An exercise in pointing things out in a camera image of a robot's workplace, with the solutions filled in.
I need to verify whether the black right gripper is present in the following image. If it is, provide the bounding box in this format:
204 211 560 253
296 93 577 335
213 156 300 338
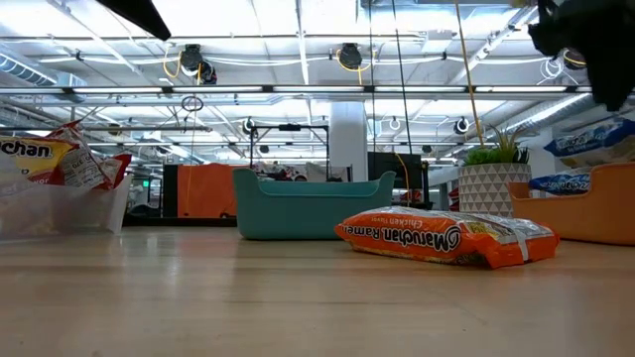
528 0 635 113

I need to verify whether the black gantry frame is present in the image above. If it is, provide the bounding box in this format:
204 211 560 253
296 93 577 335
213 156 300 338
249 123 331 182

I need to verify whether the black ceiling cable reel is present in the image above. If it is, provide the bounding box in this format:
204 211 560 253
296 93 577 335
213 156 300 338
178 43 218 85
564 49 587 71
336 42 364 71

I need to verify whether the teal plastic bin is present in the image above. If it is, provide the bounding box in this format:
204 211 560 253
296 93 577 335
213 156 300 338
231 167 398 242

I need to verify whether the clear plastic bin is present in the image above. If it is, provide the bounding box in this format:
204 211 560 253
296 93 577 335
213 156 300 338
0 163 134 239

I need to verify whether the black overhead light rail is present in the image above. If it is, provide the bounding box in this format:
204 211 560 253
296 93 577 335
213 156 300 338
0 84 594 95

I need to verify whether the white building column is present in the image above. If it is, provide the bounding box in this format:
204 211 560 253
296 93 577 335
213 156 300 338
329 101 369 182

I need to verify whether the potted plant patterned white pot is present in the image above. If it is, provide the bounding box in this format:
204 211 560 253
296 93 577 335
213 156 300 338
457 124 533 219

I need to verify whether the tan hanging rod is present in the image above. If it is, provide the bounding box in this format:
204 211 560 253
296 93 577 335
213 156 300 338
453 0 485 147

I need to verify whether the blue soy sauce ramen pack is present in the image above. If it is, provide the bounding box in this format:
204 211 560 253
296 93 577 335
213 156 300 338
528 170 592 196
543 117 635 170

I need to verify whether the red partition panel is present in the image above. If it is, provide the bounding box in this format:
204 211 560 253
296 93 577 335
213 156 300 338
177 163 238 219

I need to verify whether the orange chicken ramen pack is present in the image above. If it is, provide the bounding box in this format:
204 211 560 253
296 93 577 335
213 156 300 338
334 205 561 271

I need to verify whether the red beef ramen pack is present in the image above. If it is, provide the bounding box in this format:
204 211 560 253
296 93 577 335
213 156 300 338
47 120 108 189
0 136 76 185
96 153 134 191

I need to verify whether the black table frame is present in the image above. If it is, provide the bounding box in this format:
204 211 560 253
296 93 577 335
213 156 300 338
122 214 239 228

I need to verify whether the black hanging cable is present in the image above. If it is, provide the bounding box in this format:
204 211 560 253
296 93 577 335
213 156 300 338
390 0 414 156

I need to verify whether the black monitor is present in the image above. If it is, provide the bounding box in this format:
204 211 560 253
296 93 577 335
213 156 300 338
367 151 425 190

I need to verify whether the orange plastic bin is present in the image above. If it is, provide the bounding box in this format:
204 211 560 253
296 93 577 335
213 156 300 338
508 162 635 248

